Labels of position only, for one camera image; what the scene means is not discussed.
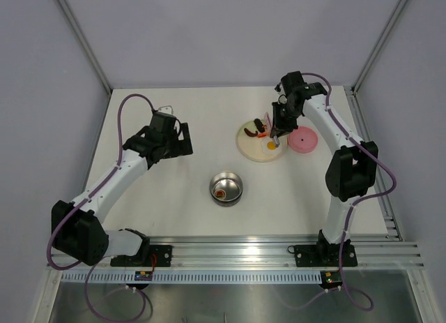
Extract round steel lunch box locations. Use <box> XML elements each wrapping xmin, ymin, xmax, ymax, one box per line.
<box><xmin>209</xmin><ymin>171</ymin><xmax>244</xmax><ymax>207</ymax></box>

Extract fried egg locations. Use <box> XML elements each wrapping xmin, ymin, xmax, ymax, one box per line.
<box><xmin>261</xmin><ymin>139</ymin><xmax>282</xmax><ymax>157</ymax></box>

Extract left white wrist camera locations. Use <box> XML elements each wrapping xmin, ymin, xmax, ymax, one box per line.
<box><xmin>157</xmin><ymin>105</ymin><xmax>174</xmax><ymax>115</ymax></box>

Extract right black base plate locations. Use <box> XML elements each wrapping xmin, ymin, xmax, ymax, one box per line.
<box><xmin>287</xmin><ymin>244</ymin><xmax>358</xmax><ymax>268</ymax></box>

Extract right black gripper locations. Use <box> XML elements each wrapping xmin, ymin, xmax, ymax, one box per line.
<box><xmin>271</xmin><ymin>100</ymin><xmax>300</xmax><ymax>138</ymax></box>

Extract dark brown sausage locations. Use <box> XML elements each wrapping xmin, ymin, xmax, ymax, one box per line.
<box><xmin>243</xmin><ymin>128</ymin><xmax>259</xmax><ymax>137</ymax></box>

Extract white slotted cable duct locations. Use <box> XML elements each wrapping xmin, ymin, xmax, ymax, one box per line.
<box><xmin>61</xmin><ymin>270</ymin><xmax>341</xmax><ymax>285</ymax></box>

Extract pink steel tongs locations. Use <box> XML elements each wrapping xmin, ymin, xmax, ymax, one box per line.
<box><xmin>264</xmin><ymin>112</ymin><xmax>274</xmax><ymax>144</ymax></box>

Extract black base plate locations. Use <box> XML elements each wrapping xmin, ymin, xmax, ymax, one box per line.
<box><xmin>287</xmin><ymin>244</ymin><xmax>358</xmax><ymax>268</ymax></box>
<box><xmin>110</xmin><ymin>244</ymin><xmax>173</xmax><ymax>267</ymax></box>

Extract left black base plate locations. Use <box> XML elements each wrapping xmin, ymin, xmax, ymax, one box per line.
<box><xmin>110</xmin><ymin>244</ymin><xmax>173</xmax><ymax>267</ymax></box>

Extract red shrimp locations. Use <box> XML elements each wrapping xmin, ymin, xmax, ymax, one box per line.
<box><xmin>257</xmin><ymin>126</ymin><xmax>270</xmax><ymax>138</ymax></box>

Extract cream round plate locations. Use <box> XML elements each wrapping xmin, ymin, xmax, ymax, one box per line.
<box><xmin>236</xmin><ymin>113</ymin><xmax>288</xmax><ymax>163</ymax></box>

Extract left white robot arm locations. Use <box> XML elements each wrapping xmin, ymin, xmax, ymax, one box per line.
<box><xmin>47</xmin><ymin>111</ymin><xmax>193</xmax><ymax>266</ymax></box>

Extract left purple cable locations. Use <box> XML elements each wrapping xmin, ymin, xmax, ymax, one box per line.
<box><xmin>46</xmin><ymin>93</ymin><xmax>156</xmax><ymax>322</ymax></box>

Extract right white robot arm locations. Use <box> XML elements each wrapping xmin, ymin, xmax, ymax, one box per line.
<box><xmin>270</xmin><ymin>71</ymin><xmax>378</xmax><ymax>267</ymax></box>

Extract small noodle soup cup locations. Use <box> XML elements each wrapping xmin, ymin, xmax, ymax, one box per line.
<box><xmin>214</xmin><ymin>189</ymin><xmax>226</xmax><ymax>200</ymax></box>

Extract aluminium mounting rail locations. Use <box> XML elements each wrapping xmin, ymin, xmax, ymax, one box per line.
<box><xmin>151</xmin><ymin>236</ymin><xmax>424</xmax><ymax>270</ymax></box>

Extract pink round lid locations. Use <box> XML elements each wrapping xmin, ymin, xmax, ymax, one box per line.
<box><xmin>288</xmin><ymin>126</ymin><xmax>318</xmax><ymax>154</ymax></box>

